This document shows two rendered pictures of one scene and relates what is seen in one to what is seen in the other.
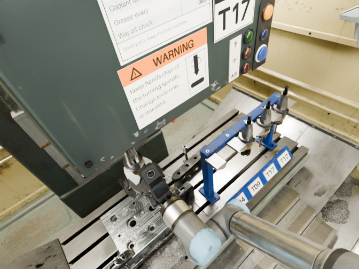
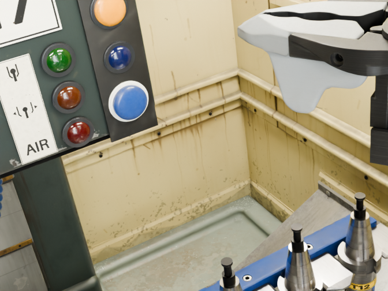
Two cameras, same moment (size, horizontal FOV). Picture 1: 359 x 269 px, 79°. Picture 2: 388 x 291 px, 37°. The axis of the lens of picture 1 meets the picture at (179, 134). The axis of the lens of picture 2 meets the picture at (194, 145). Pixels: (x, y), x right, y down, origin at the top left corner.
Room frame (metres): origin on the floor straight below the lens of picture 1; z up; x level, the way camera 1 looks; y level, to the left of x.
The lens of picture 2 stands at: (-0.02, -0.31, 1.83)
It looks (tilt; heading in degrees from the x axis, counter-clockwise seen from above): 30 degrees down; 7
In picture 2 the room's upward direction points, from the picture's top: 9 degrees counter-clockwise
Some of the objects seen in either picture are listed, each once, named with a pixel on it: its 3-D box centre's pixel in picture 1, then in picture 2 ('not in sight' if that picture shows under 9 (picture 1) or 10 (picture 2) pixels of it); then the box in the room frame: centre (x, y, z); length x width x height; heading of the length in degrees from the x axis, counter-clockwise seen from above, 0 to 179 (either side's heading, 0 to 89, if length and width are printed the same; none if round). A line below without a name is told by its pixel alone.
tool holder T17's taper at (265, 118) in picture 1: (266, 113); (298, 265); (0.60, -0.35, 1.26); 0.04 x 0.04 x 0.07
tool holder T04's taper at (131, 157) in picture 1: (129, 152); not in sight; (0.44, 0.16, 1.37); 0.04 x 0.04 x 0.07
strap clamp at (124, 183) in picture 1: (129, 189); not in sight; (0.56, 0.28, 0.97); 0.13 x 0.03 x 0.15; 32
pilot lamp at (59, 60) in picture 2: (249, 36); (58, 60); (0.39, -0.16, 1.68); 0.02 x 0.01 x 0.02; 122
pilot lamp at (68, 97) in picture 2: (247, 53); (68, 97); (0.39, -0.16, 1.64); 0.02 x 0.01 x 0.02; 122
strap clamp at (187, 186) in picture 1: (180, 195); not in sight; (0.48, 0.05, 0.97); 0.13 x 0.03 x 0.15; 122
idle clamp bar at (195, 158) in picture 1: (192, 165); not in sight; (0.66, -0.03, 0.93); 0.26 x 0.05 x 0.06; 127
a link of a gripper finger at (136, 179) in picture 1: (132, 179); not in sight; (0.40, 0.17, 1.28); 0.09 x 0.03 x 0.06; 45
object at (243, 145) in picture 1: (237, 145); not in sight; (0.51, -0.21, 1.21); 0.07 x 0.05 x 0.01; 32
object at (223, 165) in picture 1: (217, 161); not in sight; (0.45, -0.11, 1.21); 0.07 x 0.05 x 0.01; 32
